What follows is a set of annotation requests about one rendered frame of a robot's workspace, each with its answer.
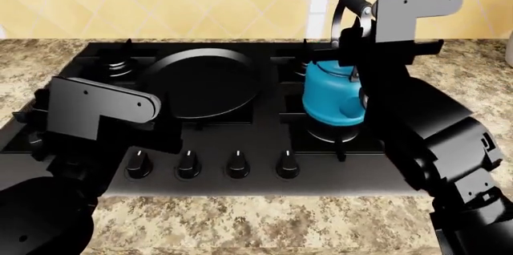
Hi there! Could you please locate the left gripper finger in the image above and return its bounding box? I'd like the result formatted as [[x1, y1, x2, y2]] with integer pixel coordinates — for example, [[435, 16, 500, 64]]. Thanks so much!
[[33, 87, 51, 111], [134, 95, 186, 154]]

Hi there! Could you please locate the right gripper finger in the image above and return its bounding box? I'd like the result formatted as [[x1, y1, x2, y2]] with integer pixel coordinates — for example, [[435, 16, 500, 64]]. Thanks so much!
[[415, 38, 446, 57], [339, 16, 378, 49]]

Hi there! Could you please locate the blue kettle with black handle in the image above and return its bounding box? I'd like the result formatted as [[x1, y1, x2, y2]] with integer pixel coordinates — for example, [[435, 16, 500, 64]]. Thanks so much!
[[300, 0, 380, 128]]

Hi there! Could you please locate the black stove knob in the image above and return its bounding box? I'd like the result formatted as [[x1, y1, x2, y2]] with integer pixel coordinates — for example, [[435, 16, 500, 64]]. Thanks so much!
[[124, 149, 156, 181], [224, 148, 256, 180], [274, 148, 302, 180], [174, 148, 206, 180]]

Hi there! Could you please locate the white object at counter edge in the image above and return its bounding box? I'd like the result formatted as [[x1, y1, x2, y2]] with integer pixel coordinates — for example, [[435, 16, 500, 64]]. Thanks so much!
[[502, 29, 513, 69]]

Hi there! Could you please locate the black round pan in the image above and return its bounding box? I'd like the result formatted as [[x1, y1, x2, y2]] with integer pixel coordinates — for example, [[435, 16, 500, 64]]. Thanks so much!
[[150, 47, 258, 120]]

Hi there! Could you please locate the black gas cooktop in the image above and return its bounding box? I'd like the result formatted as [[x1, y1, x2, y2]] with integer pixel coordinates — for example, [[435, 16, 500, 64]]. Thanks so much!
[[0, 38, 436, 200]]

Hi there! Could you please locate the grey right camera bracket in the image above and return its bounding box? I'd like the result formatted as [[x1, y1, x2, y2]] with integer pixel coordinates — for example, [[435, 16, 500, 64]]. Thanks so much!
[[371, 0, 465, 43]]

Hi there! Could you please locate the grey camera bracket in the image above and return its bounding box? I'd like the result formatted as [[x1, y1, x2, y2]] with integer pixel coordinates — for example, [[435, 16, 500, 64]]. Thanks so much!
[[371, 0, 465, 43], [46, 75, 162, 142]]

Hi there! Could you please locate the grey left camera bracket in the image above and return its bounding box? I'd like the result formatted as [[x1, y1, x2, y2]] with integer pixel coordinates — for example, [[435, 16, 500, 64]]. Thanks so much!
[[46, 75, 162, 142]]

